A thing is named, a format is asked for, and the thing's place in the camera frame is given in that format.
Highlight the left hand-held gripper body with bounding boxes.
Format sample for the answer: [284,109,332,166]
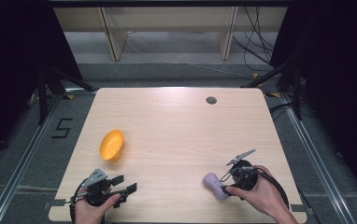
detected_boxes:
[79,168,128,209]

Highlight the black tripod stand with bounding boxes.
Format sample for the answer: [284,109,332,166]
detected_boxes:
[241,51,305,121]
[36,65,97,126]

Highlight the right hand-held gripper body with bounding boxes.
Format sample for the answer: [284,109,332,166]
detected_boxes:
[225,148,259,192]

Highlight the black cables beside table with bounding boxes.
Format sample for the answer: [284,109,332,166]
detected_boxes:
[268,100,294,123]

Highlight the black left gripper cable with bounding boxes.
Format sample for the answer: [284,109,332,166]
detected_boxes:
[68,178,89,224]

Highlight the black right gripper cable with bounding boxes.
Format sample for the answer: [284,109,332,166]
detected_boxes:
[245,166,291,210]

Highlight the beige desk frame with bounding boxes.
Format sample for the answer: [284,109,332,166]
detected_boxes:
[53,6,288,62]

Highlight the black floor cables bundle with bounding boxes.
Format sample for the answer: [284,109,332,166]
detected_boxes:
[232,6,276,73]

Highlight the person's right hand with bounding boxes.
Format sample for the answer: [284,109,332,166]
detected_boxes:
[226,165,290,219]

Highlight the black curtain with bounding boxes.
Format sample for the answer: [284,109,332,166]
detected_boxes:
[0,0,83,171]
[269,0,357,207]

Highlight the purple dumbbell-shaped toy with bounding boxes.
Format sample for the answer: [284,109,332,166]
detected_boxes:
[202,172,229,202]

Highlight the metal floor rail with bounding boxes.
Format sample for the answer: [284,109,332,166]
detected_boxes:
[0,92,63,224]
[279,92,352,224]

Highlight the orange perforated plastic bowl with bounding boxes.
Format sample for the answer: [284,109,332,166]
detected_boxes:
[99,129,125,163]

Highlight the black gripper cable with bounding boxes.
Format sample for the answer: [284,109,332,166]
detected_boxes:
[68,178,89,224]
[245,166,291,210]

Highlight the person's left hand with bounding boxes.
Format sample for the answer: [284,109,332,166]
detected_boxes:
[74,194,121,224]

